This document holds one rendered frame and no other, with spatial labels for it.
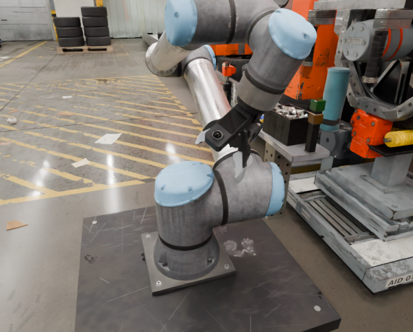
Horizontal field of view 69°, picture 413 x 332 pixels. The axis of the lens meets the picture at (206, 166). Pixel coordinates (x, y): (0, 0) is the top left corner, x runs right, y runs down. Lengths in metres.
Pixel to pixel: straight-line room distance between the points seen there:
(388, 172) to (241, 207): 0.93
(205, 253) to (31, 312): 0.73
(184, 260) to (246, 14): 0.58
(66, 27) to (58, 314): 8.37
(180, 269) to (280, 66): 0.55
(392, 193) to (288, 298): 0.88
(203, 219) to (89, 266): 0.38
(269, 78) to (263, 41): 0.06
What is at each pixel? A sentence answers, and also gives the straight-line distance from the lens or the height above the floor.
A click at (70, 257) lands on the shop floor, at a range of 1.47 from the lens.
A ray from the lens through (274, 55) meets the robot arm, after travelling 0.57.
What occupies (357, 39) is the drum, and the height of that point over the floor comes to 0.86.
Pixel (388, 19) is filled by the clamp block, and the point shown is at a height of 0.92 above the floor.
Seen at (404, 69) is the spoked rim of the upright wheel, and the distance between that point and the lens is 1.42.
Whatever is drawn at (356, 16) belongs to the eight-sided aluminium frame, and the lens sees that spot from 1.54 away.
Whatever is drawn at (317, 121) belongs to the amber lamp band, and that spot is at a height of 0.58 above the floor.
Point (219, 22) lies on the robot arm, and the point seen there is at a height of 0.92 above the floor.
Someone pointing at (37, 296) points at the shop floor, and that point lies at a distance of 1.36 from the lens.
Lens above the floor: 0.94
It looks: 27 degrees down
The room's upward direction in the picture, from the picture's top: straight up
